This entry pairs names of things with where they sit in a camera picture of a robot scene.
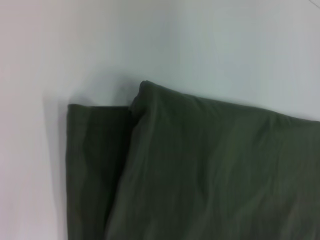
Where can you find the dark green printed t-shirt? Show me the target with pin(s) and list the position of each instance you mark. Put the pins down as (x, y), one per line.
(200, 162)

